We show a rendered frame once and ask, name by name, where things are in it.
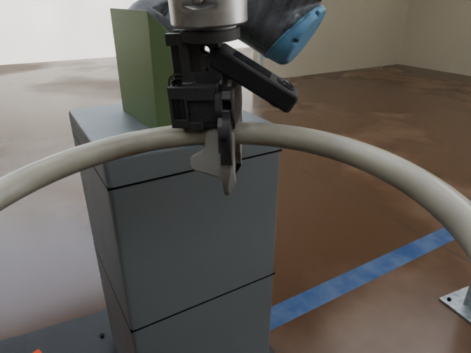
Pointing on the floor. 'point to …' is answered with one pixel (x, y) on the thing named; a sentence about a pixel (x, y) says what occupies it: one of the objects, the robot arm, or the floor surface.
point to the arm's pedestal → (181, 243)
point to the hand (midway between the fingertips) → (235, 176)
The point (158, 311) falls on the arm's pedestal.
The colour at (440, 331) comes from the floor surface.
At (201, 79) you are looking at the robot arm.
